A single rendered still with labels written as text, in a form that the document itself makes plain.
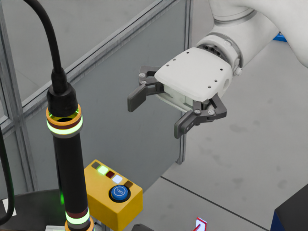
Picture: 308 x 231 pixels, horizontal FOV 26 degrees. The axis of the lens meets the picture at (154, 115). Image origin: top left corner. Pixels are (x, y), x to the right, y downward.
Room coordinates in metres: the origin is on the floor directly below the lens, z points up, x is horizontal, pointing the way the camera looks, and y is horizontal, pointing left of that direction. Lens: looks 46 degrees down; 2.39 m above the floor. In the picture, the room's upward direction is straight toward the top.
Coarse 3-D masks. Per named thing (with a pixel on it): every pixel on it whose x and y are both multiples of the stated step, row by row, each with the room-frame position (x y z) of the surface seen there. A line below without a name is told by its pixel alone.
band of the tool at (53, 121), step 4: (80, 108) 0.58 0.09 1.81; (48, 112) 0.57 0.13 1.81; (76, 112) 0.59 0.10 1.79; (80, 112) 0.57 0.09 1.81; (48, 116) 0.57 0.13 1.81; (52, 116) 0.59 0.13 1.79; (68, 116) 0.59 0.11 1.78; (72, 116) 0.59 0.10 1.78; (76, 116) 0.57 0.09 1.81; (52, 120) 0.56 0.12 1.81; (56, 120) 0.59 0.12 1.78; (72, 120) 0.56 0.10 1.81; (76, 120) 0.56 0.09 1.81; (56, 124) 0.56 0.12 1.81; (60, 124) 0.55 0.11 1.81; (64, 124) 0.55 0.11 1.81; (68, 124) 0.56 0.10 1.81; (72, 132) 0.56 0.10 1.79
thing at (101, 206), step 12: (108, 168) 1.09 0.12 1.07; (96, 180) 1.06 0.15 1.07; (108, 180) 1.06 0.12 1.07; (96, 192) 1.02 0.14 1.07; (108, 192) 1.02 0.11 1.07; (132, 192) 1.02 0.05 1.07; (96, 204) 0.99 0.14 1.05; (108, 204) 0.98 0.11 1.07; (120, 204) 0.98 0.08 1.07; (132, 204) 1.00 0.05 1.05; (96, 216) 1.00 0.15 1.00; (108, 216) 0.97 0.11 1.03; (120, 216) 0.96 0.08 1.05; (132, 216) 1.00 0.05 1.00; (120, 228) 0.96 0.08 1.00
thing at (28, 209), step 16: (32, 192) 0.73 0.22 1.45; (48, 192) 0.73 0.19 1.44; (0, 208) 0.70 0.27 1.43; (16, 208) 0.71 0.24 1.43; (32, 208) 0.71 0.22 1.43; (48, 208) 0.71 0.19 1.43; (64, 208) 0.71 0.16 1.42; (16, 224) 0.68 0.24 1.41; (32, 224) 0.69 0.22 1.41; (48, 224) 0.69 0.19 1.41; (64, 224) 0.69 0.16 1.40
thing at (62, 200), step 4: (56, 156) 0.58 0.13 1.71; (56, 160) 0.58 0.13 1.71; (56, 164) 0.58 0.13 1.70; (56, 168) 0.59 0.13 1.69; (60, 180) 0.59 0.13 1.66; (60, 184) 0.59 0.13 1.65; (60, 188) 0.59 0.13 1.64; (60, 192) 0.59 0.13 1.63; (60, 196) 0.59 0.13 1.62; (60, 200) 0.59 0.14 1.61; (60, 204) 0.59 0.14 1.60
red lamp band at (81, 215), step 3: (87, 207) 0.57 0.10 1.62; (66, 210) 0.57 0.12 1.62; (84, 210) 0.56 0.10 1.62; (87, 210) 0.57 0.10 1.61; (66, 213) 0.57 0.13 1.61; (69, 213) 0.56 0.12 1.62; (81, 213) 0.56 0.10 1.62; (84, 213) 0.56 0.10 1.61; (69, 216) 0.56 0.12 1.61; (72, 216) 0.56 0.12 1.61; (75, 216) 0.56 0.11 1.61; (78, 216) 0.56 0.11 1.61; (81, 216) 0.56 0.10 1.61
